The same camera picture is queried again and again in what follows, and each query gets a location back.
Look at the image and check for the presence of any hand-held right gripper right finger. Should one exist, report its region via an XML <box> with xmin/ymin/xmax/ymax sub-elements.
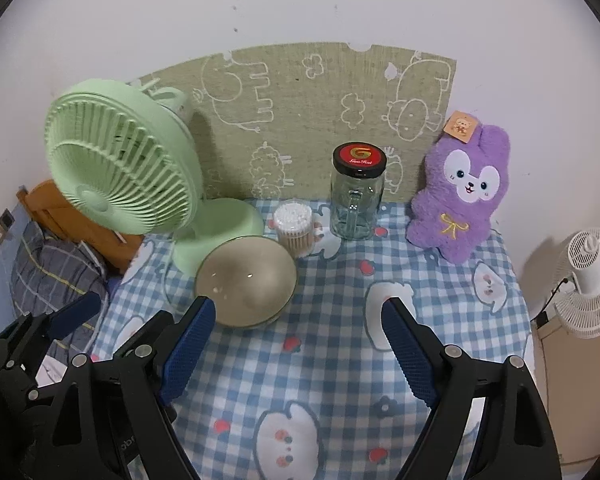
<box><xmin>382</xmin><ymin>297</ymin><xmax>563</xmax><ymax>480</ymax></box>

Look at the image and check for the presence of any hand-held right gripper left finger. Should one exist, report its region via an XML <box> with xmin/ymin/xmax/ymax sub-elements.
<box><xmin>50</xmin><ymin>296</ymin><xmax>217</xmax><ymax>480</ymax></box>

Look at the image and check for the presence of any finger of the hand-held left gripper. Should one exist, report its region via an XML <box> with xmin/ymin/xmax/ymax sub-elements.
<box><xmin>0</xmin><ymin>291</ymin><xmax>102</xmax><ymax>376</ymax></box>
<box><xmin>100</xmin><ymin>310</ymin><xmax>176</xmax><ymax>363</ymax></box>

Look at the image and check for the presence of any plain white bowl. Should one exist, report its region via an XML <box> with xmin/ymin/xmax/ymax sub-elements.
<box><xmin>195</xmin><ymin>236</ymin><xmax>298</xmax><ymax>323</ymax></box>

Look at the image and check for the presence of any blue plaid bedding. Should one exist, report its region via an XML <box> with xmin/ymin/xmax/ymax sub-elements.
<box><xmin>7</xmin><ymin>220</ymin><xmax>111</xmax><ymax>361</ymax></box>

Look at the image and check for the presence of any blue checkered tablecloth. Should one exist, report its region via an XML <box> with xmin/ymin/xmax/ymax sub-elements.
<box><xmin>92</xmin><ymin>197</ymin><xmax>536</xmax><ymax>480</ymax></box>

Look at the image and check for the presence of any purple plush toy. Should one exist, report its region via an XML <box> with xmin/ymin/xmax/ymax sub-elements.
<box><xmin>406</xmin><ymin>109</ymin><xmax>512</xmax><ymax>264</ymax></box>

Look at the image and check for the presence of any green desk fan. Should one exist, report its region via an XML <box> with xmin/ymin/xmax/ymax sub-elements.
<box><xmin>44</xmin><ymin>78</ymin><xmax>266</xmax><ymax>277</ymax></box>

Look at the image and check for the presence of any cotton swab container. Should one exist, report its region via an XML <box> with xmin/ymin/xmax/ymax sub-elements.
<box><xmin>272</xmin><ymin>201</ymin><xmax>315</xmax><ymax>259</ymax></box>

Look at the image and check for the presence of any glass jar with black lid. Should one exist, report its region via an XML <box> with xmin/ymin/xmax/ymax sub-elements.
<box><xmin>329</xmin><ymin>142</ymin><xmax>388</xmax><ymax>241</ymax></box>

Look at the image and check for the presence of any beige door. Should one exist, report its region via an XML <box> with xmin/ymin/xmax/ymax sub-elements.
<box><xmin>532</xmin><ymin>320</ymin><xmax>600</xmax><ymax>466</ymax></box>

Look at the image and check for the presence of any white standing fan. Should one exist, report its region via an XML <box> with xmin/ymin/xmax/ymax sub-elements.
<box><xmin>530</xmin><ymin>228</ymin><xmax>600</xmax><ymax>338</ymax></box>

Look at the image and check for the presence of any wooden furniture frame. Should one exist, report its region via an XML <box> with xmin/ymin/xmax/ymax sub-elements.
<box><xmin>16</xmin><ymin>180</ymin><xmax>146</xmax><ymax>276</ymax></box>

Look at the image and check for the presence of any wall socket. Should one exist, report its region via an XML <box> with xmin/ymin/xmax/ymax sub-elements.
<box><xmin>0</xmin><ymin>210</ymin><xmax>16</xmax><ymax>248</ymax></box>

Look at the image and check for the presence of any black fan cable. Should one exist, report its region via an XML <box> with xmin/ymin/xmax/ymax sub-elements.
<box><xmin>537</xmin><ymin>277</ymin><xmax>568</xmax><ymax>326</ymax></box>

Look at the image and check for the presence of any green patterned wall mat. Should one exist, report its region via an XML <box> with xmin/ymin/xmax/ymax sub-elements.
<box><xmin>127</xmin><ymin>44</ymin><xmax>458</xmax><ymax>203</ymax></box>

